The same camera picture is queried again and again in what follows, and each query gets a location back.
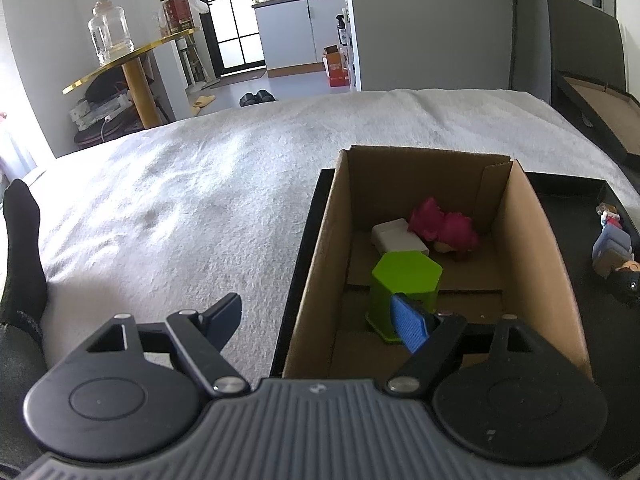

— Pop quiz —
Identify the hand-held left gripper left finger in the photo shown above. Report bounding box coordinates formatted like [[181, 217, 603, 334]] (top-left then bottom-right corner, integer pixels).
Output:
[[86, 292, 251, 397]]

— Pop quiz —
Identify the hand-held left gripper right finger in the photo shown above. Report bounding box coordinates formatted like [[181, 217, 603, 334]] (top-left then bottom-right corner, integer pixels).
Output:
[[384, 294, 548, 395]]

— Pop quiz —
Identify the green hexagonal container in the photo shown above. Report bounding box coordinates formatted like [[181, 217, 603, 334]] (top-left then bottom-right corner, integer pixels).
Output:
[[365, 251, 444, 345]]

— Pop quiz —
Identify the white charger plug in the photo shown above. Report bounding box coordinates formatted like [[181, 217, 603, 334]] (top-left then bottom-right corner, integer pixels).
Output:
[[371, 218, 432, 257]]

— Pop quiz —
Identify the pink doll figurine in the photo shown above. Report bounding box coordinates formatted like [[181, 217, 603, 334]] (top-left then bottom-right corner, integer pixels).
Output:
[[407, 196, 482, 261]]

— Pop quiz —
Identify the brown cardboard box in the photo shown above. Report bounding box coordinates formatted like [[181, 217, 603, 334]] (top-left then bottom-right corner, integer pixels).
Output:
[[282, 145, 593, 381]]

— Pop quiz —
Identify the black tray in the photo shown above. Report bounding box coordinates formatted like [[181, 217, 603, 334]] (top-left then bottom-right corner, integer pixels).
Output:
[[269, 167, 640, 476]]

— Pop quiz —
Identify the person's leg with black sock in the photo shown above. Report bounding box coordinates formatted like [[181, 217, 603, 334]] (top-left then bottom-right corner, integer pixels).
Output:
[[0, 179, 51, 466]]

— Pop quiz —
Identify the figurine in blue bed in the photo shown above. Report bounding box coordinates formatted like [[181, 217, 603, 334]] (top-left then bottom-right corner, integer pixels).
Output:
[[591, 202, 633, 278]]

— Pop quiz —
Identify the brown-haired doll figurine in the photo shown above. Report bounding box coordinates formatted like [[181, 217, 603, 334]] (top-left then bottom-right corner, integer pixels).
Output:
[[610, 260, 640, 307]]

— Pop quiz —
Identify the clutter under gold table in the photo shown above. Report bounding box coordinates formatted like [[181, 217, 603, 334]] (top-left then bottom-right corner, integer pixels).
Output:
[[70, 80, 136, 146]]

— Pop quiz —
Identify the orange cardboard box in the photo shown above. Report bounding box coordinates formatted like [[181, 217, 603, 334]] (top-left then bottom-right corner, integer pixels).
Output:
[[322, 45, 351, 88]]

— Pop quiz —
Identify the round gold table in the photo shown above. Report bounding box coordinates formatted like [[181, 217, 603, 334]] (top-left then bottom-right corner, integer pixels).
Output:
[[62, 27, 201, 131]]

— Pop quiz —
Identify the white kitchen cabinet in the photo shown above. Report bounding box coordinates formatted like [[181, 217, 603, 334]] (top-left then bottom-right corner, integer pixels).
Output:
[[251, 0, 348, 78]]

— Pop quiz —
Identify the black-framed glass door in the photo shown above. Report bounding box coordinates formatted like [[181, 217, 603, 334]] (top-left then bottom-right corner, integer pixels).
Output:
[[187, 0, 268, 73]]

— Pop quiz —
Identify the clear glass bottle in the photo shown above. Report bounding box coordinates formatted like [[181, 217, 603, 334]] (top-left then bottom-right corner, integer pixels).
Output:
[[88, 0, 135, 66]]

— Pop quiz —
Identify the red box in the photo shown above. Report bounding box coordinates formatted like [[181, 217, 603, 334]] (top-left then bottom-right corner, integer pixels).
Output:
[[162, 0, 196, 36]]

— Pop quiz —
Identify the grey chair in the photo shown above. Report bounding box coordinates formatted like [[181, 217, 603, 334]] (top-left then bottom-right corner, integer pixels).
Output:
[[545, 0, 640, 126]]

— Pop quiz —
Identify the black frame with cardboard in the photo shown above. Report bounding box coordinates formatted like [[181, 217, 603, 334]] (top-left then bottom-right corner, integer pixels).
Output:
[[552, 70, 640, 166]]

